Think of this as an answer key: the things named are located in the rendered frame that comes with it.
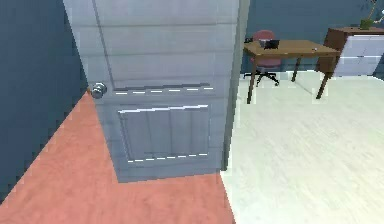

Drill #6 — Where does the pale grey room door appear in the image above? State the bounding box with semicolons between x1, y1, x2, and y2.
62;0;251;184

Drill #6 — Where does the red office chair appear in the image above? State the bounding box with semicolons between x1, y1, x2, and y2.
242;29;283;88

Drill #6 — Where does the silver round door knob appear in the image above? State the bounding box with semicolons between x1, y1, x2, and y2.
90;82;108;100

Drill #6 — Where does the brown wooden desk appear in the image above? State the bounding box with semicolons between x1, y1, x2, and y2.
243;39;342;105

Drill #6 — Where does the brown white chest of drawers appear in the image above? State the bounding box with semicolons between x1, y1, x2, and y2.
315;26;384;78

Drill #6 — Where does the green potted house plant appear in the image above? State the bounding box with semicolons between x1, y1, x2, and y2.
359;0;381;31

